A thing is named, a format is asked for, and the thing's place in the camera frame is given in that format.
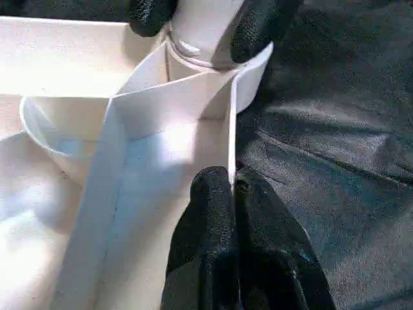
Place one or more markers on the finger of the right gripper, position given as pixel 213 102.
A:
pixel 150 16
pixel 261 29

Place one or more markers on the white plastic table top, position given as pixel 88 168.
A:
pixel 48 55

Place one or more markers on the black mat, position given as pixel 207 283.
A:
pixel 338 129

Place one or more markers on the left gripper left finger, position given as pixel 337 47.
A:
pixel 206 232

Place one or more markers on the white plastic table leg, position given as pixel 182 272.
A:
pixel 200 26

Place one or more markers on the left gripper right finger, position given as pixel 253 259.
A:
pixel 277 255

